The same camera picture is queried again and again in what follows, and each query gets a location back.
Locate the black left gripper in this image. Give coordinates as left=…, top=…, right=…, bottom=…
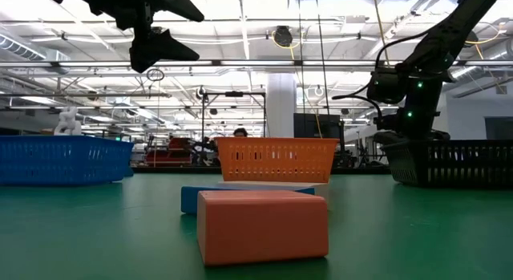
left=90, top=0, right=205, bottom=74

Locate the large orange block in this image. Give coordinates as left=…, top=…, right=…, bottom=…
left=196, top=190, right=330, bottom=267

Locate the black plastic basket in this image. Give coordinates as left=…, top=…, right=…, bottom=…
left=381, top=138, right=513, bottom=189

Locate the black background machine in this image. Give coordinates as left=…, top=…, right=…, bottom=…
left=339, top=142, right=382, bottom=168

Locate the black monitor screen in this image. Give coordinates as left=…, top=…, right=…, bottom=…
left=293, top=112, right=345, bottom=141

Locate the red tool cart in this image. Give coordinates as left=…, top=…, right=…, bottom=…
left=144, top=136, right=193, bottom=168

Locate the white building pillar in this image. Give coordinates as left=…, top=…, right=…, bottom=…
left=265, top=73, right=298, bottom=139

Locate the orange plastic basket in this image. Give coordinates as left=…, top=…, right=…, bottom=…
left=215, top=136, right=341, bottom=185

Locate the white flat block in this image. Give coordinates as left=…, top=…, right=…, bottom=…
left=218, top=180, right=330, bottom=211

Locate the blue plastic basket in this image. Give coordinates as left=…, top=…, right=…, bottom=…
left=0, top=134, right=135, bottom=188

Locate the blue block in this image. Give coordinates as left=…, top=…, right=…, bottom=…
left=180, top=185, right=317, bottom=215

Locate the hanging wire loop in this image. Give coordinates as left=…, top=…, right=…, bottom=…
left=145, top=67, right=166, bottom=83

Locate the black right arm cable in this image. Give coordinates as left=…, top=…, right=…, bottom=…
left=331, top=26, right=436, bottom=120

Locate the dark wall window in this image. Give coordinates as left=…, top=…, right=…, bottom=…
left=483, top=116, right=513, bottom=140

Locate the black frame stand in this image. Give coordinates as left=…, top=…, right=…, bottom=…
left=200, top=89, right=269, bottom=165

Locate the silver ribbed air duct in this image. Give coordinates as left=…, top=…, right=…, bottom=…
left=0, top=32, right=71, bottom=75
left=450, top=39, right=513, bottom=83

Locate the long ceiling light rail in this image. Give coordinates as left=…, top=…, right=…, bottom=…
left=0, top=59, right=513, bottom=69

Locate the yellow hanging cable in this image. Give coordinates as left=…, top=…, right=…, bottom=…
left=371, top=0, right=392, bottom=68

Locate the black hanging cable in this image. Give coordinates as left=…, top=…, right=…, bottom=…
left=297, top=0, right=305, bottom=115
left=313, top=0, right=331, bottom=116

